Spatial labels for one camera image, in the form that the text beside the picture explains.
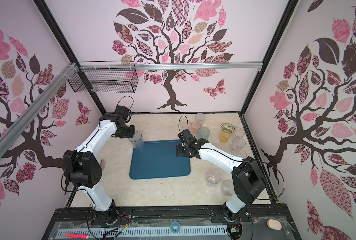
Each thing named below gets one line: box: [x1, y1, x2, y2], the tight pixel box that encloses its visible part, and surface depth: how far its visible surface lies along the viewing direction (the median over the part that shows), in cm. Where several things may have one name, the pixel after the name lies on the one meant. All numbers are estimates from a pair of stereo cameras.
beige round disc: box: [267, 219, 282, 231], surface depth 71 cm
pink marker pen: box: [64, 233, 89, 240], surface depth 71 cm
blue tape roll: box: [170, 221, 181, 234], surface depth 71 cm
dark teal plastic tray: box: [129, 140, 191, 180], surface depth 95 cm
